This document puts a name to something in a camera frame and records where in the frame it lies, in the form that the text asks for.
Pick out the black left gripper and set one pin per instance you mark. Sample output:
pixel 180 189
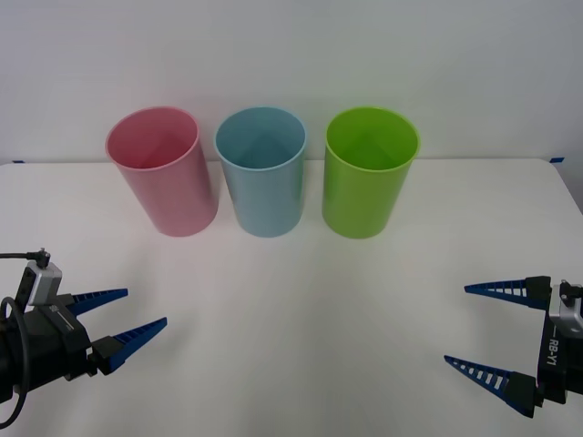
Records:
pixel 54 346

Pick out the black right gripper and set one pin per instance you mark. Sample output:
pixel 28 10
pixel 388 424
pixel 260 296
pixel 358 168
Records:
pixel 565 359

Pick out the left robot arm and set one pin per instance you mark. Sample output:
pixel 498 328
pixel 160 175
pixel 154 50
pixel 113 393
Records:
pixel 41 282

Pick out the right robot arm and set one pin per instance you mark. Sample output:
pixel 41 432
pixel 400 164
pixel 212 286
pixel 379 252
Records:
pixel 569 314

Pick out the pink plastic bin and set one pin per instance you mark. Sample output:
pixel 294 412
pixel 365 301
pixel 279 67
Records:
pixel 173 200

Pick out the pale blue plastic bin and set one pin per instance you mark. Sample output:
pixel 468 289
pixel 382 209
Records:
pixel 264 205

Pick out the green plastic bin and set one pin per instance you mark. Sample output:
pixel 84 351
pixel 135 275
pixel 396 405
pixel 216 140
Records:
pixel 360 200

